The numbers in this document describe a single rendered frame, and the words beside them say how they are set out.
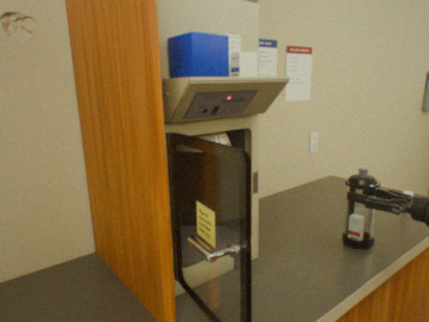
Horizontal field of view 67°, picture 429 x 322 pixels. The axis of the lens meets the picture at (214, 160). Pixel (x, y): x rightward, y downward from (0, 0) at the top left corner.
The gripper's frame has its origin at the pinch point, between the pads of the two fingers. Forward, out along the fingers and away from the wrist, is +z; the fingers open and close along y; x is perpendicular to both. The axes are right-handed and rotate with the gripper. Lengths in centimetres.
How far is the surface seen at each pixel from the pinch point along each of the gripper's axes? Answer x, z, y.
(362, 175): -6.8, -0.2, 1.4
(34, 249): 13, 58, 92
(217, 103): -33, 9, 55
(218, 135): -23, 18, 47
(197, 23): -52, 15, 55
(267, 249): 18.2, 17.5, 27.5
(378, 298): 31.3, -11.1, 6.0
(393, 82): -36, 61, -150
